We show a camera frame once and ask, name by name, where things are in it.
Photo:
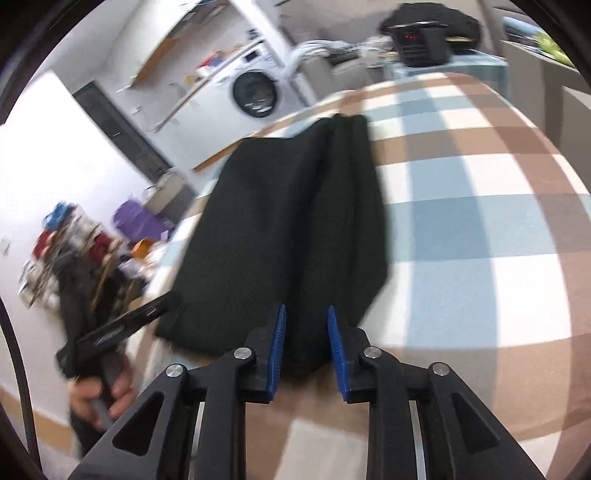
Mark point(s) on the white blanket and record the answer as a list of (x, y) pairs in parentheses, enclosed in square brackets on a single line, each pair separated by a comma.
[(314, 48)]

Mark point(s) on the grey sofa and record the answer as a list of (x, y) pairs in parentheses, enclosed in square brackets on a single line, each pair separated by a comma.
[(341, 74)]

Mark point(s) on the person's left hand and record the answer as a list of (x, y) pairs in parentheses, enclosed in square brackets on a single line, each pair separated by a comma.
[(85, 399)]

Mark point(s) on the white wall cabinet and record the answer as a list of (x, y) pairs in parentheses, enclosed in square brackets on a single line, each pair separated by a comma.
[(184, 32)]

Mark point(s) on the blue pillow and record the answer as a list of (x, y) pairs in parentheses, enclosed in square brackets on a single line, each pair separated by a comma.
[(521, 25)]

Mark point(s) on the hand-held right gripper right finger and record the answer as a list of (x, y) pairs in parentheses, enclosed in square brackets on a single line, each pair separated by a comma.
[(336, 350)]

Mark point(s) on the green toy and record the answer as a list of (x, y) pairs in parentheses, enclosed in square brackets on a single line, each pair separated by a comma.
[(558, 46)]

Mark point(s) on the wicker basket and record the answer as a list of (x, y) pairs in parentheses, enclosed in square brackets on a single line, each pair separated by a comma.
[(168, 196)]

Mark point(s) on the kitchen counter with wooden edge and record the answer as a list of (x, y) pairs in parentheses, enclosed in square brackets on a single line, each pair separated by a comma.
[(194, 92)]

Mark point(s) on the black bag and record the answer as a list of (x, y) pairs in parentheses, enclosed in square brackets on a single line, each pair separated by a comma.
[(461, 23)]

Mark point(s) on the white washing machine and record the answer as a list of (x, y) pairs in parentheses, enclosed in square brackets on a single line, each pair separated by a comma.
[(254, 92)]

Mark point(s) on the purple bag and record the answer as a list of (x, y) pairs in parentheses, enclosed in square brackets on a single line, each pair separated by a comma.
[(138, 221)]

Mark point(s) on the small grey cabinet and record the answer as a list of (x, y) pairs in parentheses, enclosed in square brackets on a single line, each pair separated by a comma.
[(531, 74)]

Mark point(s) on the large grey cabinet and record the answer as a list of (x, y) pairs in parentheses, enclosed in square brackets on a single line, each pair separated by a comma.
[(579, 134)]

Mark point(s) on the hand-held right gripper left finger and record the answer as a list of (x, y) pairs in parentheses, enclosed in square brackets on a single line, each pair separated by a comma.
[(277, 350)]

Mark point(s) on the dark door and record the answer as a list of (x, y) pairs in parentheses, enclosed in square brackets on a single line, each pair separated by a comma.
[(120, 129)]

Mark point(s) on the brown blue checked blanket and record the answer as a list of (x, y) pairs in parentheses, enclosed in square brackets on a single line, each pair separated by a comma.
[(471, 221)]

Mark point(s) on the side table with checked cloth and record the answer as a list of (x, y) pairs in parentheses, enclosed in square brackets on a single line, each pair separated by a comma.
[(461, 62)]

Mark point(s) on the black knit garment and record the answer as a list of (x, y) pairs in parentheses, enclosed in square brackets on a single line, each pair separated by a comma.
[(295, 221)]

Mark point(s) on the black countertop appliance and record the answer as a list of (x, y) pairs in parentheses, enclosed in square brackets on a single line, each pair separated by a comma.
[(418, 44)]

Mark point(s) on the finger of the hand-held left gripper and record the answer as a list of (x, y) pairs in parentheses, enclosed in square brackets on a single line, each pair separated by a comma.
[(161, 308)]

